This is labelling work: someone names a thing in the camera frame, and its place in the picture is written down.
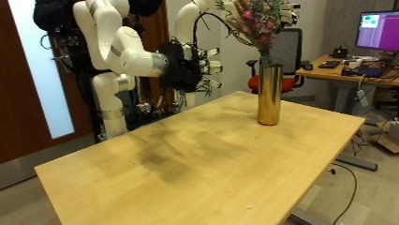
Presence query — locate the grey table foot bar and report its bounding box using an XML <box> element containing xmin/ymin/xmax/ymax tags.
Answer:
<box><xmin>334</xmin><ymin>154</ymin><xmax>379</xmax><ymax>173</ymax></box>

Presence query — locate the gold cylinder vase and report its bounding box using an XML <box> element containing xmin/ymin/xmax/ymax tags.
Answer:
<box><xmin>257</xmin><ymin>63</ymin><xmax>285</xmax><ymax>127</ymax></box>

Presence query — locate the artificial flower bouquet green stem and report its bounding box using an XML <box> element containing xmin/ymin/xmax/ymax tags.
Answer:
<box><xmin>213</xmin><ymin>0</ymin><xmax>302</xmax><ymax>68</ymax></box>

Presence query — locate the person in black clothes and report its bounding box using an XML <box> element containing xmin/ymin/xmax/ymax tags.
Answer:
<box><xmin>32</xmin><ymin>0</ymin><xmax>166</xmax><ymax>79</ymax></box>

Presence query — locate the black floor cable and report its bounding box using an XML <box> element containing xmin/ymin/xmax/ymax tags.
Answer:
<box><xmin>329</xmin><ymin>162</ymin><xmax>359</xmax><ymax>225</ymax></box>

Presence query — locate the hanging grey power adapter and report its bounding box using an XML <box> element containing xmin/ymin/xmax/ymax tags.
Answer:
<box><xmin>355</xmin><ymin>88</ymin><xmax>370</xmax><ymax>108</ymax></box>

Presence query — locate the black keyboard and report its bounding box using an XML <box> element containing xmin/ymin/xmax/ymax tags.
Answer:
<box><xmin>317</xmin><ymin>60</ymin><xmax>342</xmax><ymax>69</ymax></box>

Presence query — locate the black desk phone dock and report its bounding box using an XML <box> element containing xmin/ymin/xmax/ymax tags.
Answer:
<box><xmin>331</xmin><ymin>46</ymin><xmax>350</xmax><ymax>60</ymax></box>

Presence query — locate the wooden office desk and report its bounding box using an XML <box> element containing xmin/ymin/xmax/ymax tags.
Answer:
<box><xmin>295</xmin><ymin>54</ymin><xmax>399</xmax><ymax>114</ymax></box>

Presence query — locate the computer monitor purple screen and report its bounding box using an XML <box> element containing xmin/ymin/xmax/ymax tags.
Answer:
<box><xmin>354</xmin><ymin>10</ymin><xmax>399</xmax><ymax>53</ymax></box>

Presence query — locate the black laptop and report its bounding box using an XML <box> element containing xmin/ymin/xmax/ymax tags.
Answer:
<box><xmin>355</xmin><ymin>59</ymin><xmax>399</xmax><ymax>78</ymax></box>

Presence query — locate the black office chair red seat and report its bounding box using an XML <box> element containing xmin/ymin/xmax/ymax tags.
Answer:
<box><xmin>246</xmin><ymin>27</ymin><xmax>311</xmax><ymax>95</ymax></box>

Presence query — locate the cardboard box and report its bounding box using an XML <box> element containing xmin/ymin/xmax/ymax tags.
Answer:
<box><xmin>371</xmin><ymin>120</ymin><xmax>399</xmax><ymax>155</ymax></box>

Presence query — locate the red emergency stop box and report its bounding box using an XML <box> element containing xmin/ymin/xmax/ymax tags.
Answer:
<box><xmin>136</xmin><ymin>100</ymin><xmax>152</xmax><ymax>114</ymax></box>

